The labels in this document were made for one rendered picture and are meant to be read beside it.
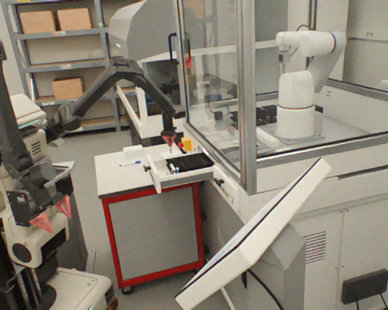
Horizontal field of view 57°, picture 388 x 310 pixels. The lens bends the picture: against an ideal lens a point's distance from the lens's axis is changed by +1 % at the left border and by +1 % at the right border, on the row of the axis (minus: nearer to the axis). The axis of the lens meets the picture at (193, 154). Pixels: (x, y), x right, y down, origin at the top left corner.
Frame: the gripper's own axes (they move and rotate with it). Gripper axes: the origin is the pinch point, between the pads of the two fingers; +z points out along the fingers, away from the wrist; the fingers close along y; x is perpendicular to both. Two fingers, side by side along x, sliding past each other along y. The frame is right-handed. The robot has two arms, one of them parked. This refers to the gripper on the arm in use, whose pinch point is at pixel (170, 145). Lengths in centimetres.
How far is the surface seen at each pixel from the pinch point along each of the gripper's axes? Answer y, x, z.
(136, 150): 28.8, 36.7, 17.6
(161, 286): -9, 13, 97
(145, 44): 61, 35, -47
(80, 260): -8, 72, 87
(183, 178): -20.2, -13.5, 9.2
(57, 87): 267, 275, 33
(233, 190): -38, -43, 3
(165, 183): -25.4, -5.6, 10.1
